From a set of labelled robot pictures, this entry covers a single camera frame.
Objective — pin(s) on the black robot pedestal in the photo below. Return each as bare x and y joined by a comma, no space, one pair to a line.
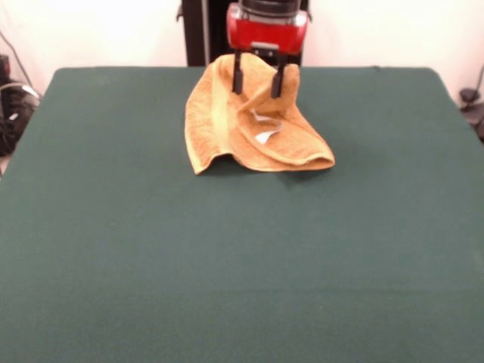
196,38

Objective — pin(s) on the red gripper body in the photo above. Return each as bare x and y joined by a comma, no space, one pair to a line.
264,34

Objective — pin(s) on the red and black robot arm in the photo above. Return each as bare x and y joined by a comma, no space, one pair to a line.
270,4

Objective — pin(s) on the black floor equipment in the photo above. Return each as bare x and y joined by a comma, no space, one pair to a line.
15,125
469,94

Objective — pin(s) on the tan terry towel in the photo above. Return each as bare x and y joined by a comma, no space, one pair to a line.
211,128

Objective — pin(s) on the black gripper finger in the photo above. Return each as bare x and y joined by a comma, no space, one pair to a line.
237,79
277,85

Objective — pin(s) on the dark green table cloth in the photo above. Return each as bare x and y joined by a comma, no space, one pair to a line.
113,227

